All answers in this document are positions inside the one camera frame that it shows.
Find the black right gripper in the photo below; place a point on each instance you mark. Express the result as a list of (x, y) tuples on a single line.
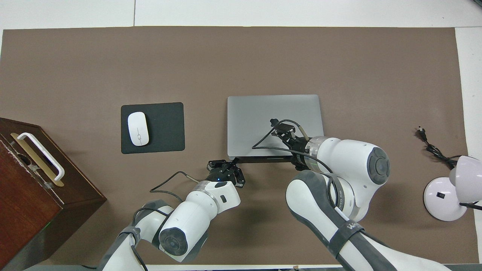
[(299, 148)]

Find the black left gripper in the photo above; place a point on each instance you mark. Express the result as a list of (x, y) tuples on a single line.
[(222, 175)]

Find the silver grey laptop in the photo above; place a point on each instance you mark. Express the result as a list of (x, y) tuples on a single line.
[(248, 120)]

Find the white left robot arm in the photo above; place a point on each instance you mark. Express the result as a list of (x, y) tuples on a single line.
[(192, 222)]

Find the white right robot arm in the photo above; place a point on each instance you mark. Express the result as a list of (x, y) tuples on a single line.
[(350, 158)]

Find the black mouse pad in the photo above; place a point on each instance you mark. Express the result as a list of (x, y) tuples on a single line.
[(165, 128)]

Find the white computer mouse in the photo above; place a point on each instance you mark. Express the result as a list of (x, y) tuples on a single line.
[(138, 128)]

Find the white desk lamp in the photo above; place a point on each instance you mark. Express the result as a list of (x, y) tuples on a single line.
[(440, 199)]

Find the brown table mat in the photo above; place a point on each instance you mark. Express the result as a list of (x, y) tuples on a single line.
[(75, 67)]

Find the dark brown wooden box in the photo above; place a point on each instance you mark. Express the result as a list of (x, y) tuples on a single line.
[(30, 210)]

